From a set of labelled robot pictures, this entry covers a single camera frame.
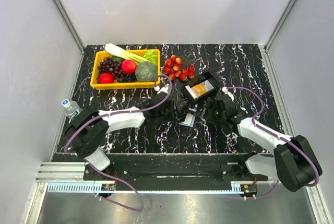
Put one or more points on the red apple lower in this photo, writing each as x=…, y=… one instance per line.
x=106, y=78

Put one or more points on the red apple upper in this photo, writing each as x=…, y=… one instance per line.
x=128, y=66

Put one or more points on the yellow plastic basket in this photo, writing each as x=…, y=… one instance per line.
x=99, y=56

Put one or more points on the black card holder wallet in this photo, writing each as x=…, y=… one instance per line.
x=188, y=118

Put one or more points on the green lettuce leaf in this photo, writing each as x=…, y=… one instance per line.
x=151, y=56

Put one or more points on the black card box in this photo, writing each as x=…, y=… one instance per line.
x=196, y=80

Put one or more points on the green cantaloupe melon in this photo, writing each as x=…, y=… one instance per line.
x=146, y=72

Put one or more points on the red cherry bunch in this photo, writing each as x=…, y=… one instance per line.
x=177, y=67

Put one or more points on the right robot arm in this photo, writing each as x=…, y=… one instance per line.
x=291, y=160

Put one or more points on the purple grape bunch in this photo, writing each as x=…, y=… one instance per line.
x=109, y=66

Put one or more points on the red apple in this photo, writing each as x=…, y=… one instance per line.
x=106, y=78
x=128, y=66

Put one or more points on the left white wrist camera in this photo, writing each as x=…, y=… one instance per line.
x=165, y=90

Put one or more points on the white green leek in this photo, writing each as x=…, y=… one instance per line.
x=119, y=52

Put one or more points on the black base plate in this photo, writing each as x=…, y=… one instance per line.
x=174, y=185

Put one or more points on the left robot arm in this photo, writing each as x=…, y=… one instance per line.
x=89, y=127

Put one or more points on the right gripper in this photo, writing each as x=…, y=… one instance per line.
x=211, y=104

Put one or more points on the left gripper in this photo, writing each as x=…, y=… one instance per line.
x=175, y=114

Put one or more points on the green avocado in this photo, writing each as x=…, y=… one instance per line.
x=117, y=59

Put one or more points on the plastic water bottle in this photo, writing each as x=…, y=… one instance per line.
x=70, y=109

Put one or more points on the aluminium frame rail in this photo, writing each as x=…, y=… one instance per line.
x=52, y=173

